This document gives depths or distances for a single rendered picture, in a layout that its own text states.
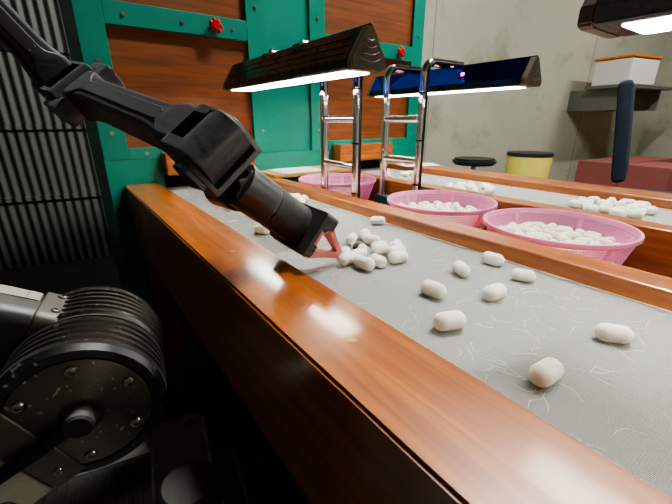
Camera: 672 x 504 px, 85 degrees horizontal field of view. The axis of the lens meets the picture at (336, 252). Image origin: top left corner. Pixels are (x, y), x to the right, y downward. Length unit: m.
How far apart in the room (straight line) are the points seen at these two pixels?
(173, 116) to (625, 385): 0.53
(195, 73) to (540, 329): 1.24
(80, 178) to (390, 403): 2.95
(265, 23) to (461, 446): 1.43
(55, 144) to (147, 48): 1.83
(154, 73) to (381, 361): 1.20
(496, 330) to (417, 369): 0.15
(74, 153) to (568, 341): 2.98
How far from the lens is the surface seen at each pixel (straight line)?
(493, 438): 0.28
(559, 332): 0.48
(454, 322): 0.42
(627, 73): 5.24
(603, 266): 0.63
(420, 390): 0.30
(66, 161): 3.11
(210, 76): 1.42
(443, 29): 4.12
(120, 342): 0.36
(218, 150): 0.43
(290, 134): 1.53
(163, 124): 0.49
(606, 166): 5.18
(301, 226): 0.50
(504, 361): 0.40
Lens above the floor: 0.96
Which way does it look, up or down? 20 degrees down
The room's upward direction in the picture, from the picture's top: straight up
